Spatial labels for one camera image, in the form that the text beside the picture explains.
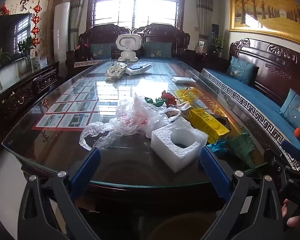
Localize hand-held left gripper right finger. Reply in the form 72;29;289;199
199;145;284;240

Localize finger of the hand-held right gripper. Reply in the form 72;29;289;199
271;140;300;178

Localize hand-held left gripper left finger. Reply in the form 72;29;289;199
17;147;102;240

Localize blue wrapper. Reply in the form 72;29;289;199
207;140;228;153

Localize dark green printed carton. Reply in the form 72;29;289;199
226;127;257;169

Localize yellow carton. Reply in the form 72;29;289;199
189;108;230;144

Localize white foam block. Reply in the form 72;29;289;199
150;124;208;173

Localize clear plastic bag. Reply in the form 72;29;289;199
79;94;183;152

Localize green paper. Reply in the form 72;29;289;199
144;97;167;105

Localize person's right hand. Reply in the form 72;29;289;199
281;199;300;228

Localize teal embroidered cushion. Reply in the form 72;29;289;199
90;43;115;58
277;89;300;137
226;56;256;85
143;42;172;58

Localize long carved wooden sofa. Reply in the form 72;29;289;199
201;38;300;160

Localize cream paper sheets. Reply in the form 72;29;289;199
176;100;198;112

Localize yellow plastic bag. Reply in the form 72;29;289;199
175;87;203;100

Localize red crumpled paper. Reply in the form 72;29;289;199
161;91;178;105

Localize dark wooden television cabinet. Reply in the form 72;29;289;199
0;61;60;130

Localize white patterned plastic bag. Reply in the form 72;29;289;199
105;62;128;80

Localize blue and white packet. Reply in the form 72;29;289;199
125;63;152;75

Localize dark wooden side table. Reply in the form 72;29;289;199
190;51;229;67

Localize green potted plant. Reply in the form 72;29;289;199
211;37;225;55

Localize white robot toy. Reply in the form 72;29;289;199
115;34;142;62

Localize gold framed tree painting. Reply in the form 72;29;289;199
229;0;300;49

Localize white standing air conditioner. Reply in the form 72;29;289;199
52;2;71;65

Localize short carved wooden sofa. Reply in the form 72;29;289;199
66;24;190;75

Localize long red knot decoration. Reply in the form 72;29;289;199
31;1;42;47

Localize black television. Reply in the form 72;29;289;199
0;14;33;68

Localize patterned curtain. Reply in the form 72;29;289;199
195;0;214;37
69;0;87;52

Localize large window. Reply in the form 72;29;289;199
89;0;185;30

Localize calligraphy wall mural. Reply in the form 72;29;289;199
5;0;53;63

